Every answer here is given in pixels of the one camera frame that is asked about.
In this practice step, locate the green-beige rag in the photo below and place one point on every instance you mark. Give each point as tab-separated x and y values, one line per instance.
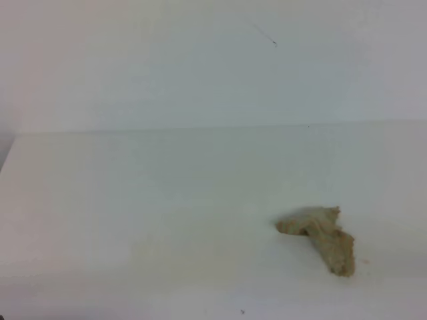
320	225

